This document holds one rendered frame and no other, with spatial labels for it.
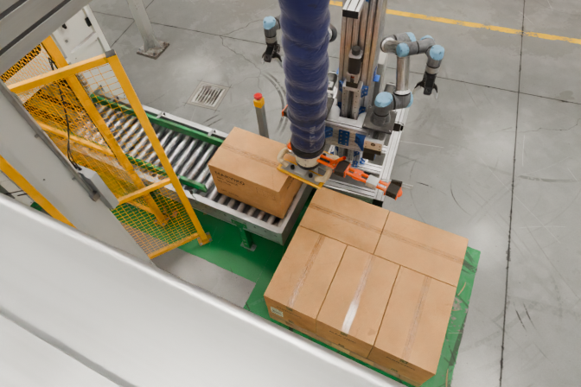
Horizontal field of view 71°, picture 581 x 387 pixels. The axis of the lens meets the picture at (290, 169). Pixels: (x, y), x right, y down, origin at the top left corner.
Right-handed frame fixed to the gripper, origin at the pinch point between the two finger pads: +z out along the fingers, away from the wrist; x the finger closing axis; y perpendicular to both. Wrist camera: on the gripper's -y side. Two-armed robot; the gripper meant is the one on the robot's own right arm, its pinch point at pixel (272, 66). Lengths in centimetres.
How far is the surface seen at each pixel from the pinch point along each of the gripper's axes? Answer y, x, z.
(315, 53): -48, -45, -58
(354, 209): -34, -72, 98
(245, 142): -25, 18, 57
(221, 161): -47, 28, 57
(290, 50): -51, -34, -60
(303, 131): -49, -38, -1
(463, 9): 340, -130, 152
